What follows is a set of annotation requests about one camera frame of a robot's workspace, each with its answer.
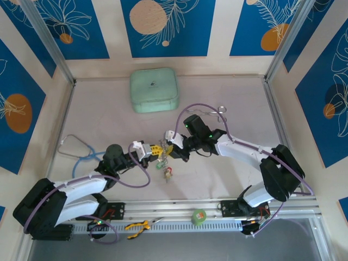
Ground metal key organizer disc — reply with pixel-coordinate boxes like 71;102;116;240
154;138;175;184

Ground metal forceps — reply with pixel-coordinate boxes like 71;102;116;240
187;105;228;123

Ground blue stethoscope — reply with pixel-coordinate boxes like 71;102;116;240
58;134;105;176

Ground mint green zip case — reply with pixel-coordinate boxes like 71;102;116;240
129;67;180;114

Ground green tape roll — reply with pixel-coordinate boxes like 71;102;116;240
191;208;208;226

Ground small electronics board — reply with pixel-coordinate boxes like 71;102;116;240
241;209;272;234
87;219;109;232

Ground yellow and black pliers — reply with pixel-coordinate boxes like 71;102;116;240
124;217;165;240

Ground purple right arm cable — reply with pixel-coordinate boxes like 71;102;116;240
175;102;315;239

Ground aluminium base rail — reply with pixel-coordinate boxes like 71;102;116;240
23;197;320;224

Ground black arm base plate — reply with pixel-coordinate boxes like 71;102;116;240
76;201;126;221
217;200;272;218

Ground aluminium table side rail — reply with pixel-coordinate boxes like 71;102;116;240
262;78;305;195
45;83;77;188

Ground slotted grey cable duct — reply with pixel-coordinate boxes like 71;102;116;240
72;220;244;235

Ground aluminium frame post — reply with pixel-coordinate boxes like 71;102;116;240
265;0;319;82
20;0;77;85

